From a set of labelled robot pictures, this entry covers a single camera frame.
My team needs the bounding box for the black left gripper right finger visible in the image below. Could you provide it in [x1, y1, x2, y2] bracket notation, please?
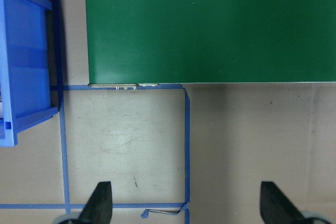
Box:
[260, 181, 309, 224]

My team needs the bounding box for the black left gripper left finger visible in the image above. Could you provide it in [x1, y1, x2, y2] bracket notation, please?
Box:
[78, 182, 112, 223]

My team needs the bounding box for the green conveyor belt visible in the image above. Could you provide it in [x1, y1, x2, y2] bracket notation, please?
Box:
[86, 0, 335, 84]

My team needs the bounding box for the blue left plastic bin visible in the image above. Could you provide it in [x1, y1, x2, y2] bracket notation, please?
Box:
[1, 0, 57, 147]

